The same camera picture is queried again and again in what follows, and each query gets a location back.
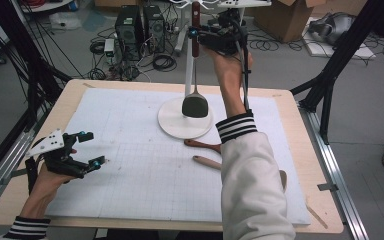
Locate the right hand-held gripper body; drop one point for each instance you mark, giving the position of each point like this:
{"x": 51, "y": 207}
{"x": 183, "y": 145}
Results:
{"x": 223, "y": 38}

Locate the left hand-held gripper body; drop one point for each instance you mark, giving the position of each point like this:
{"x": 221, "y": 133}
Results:
{"x": 60, "y": 163}

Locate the white hook stand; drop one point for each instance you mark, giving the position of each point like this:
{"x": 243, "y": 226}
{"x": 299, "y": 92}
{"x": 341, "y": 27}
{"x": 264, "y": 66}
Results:
{"x": 171, "y": 125}

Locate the dark brown wooden spoon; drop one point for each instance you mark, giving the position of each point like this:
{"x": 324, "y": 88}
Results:
{"x": 203, "y": 145}

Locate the light wooden spoon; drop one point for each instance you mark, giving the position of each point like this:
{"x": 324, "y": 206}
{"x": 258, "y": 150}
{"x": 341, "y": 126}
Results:
{"x": 206, "y": 162}

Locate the person's left hand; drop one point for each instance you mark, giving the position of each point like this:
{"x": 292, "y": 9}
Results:
{"x": 45, "y": 188}

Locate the person's right hand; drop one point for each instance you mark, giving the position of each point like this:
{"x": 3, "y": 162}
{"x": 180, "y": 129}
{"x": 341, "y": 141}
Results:
{"x": 231, "y": 70}

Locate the black computer tower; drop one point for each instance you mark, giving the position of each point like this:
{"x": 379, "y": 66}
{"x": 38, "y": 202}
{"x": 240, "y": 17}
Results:
{"x": 154, "y": 28}
{"x": 128, "y": 30}

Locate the white grid mat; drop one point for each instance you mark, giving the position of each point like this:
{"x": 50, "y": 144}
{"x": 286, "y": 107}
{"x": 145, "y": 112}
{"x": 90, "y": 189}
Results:
{"x": 146, "y": 183}

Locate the large cardboard box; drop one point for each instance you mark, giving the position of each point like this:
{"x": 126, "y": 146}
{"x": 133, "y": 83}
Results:
{"x": 280, "y": 23}

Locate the small white device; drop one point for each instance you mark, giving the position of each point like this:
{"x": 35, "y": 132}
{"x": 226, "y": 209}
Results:
{"x": 109, "y": 46}

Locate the flat cardboard piece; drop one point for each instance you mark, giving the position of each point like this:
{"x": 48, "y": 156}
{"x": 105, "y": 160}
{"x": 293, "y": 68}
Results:
{"x": 113, "y": 2}

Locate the grey bag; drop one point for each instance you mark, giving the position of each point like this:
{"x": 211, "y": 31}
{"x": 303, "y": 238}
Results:
{"x": 333, "y": 28}

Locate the clear plastic bag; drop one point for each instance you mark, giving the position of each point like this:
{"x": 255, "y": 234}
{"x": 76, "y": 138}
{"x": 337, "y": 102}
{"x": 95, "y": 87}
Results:
{"x": 65, "y": 21}

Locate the brown cardboard box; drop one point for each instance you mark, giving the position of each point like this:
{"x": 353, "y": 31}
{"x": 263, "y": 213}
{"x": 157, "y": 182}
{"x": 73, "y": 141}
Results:
{"x": 340, "y": 6}

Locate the round white table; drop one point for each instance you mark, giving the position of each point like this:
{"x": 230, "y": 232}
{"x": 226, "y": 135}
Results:
{"x": 46, "y": 6}

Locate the white board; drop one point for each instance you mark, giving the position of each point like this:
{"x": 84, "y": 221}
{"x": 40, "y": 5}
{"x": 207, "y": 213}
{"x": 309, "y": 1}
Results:
{"x": 363, "y": 53}

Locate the thin wooden strip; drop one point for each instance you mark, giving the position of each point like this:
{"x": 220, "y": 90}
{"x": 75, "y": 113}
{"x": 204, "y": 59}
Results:
{"x": 316, "y": 216}

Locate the grey metal bracket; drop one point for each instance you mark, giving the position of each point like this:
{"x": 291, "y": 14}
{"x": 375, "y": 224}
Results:
{"x": 328, "y": 186}
{"x": 18, "y": 172}

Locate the black frame strut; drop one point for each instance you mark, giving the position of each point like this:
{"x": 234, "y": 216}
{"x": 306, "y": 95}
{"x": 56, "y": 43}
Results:
{"x": 346, "y": 43}
{"x": 20, "y": 33}

